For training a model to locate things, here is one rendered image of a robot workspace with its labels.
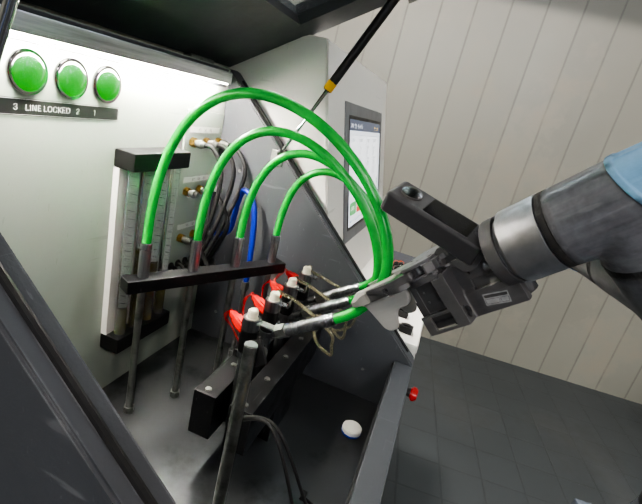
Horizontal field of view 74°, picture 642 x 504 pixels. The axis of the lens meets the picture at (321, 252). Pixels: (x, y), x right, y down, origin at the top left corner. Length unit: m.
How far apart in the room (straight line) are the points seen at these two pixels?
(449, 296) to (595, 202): 0.16
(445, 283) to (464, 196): 2.62
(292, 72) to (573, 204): 0.69
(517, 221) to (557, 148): 2.73
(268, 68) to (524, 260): 0.72
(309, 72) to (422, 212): 0.57
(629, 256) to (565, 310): 3.01
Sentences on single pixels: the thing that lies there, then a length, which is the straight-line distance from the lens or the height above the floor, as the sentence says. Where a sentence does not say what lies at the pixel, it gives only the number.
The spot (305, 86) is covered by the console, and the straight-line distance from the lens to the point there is 0.96.
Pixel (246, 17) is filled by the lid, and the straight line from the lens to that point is 0.81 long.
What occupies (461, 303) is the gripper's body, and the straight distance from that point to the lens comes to 0.47.
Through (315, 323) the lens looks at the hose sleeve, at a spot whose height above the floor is 1.15.
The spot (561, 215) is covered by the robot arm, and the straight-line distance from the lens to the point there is 0.41.
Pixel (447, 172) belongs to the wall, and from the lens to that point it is 3.04.
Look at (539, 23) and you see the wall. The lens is 3.16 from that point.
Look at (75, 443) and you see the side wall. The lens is 0.37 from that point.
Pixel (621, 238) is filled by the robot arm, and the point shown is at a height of 1.38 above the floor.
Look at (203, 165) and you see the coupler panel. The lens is 0.95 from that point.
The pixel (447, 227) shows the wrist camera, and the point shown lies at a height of 1.34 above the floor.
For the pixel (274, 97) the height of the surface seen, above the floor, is 1.42.
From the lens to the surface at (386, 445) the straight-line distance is 0.75.
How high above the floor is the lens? 1.42
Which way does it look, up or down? 18 degrees down
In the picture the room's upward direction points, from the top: 14 degrees clockwise
